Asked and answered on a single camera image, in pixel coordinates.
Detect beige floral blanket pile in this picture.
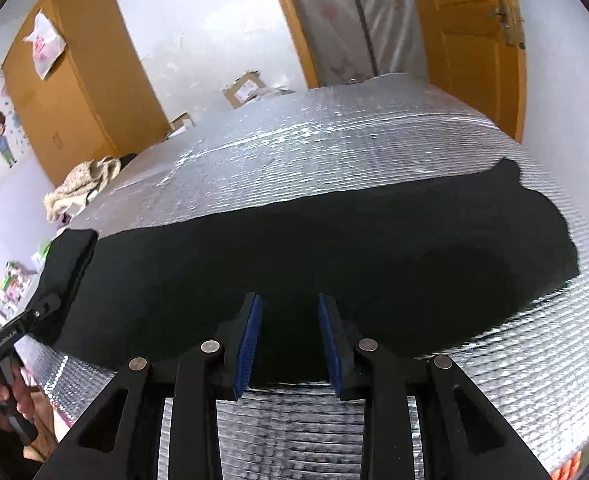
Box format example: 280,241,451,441
43,157,122,223

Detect translucent plastic door curtain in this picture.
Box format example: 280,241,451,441
293,0,428,86

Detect orange wooden door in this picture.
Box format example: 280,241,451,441
415,0,526,142

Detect colourful striped bedsheet edge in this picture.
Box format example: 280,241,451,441
550,451,582,480

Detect white small cardboard box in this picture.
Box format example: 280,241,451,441
168,112,195,138

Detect brown cardboard box with label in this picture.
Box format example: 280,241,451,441
224,70,267,108

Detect orange wooden wardrobe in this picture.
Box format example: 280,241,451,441
2,0,171,185

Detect white pink plastic bag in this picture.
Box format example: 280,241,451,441
23,10,67,80

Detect person's left hand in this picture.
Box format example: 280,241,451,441
0,353,41,434

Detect toiletry bottles on cabinet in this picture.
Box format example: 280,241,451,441
0,260,37,321

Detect black garment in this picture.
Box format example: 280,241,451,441
32,159,579,382

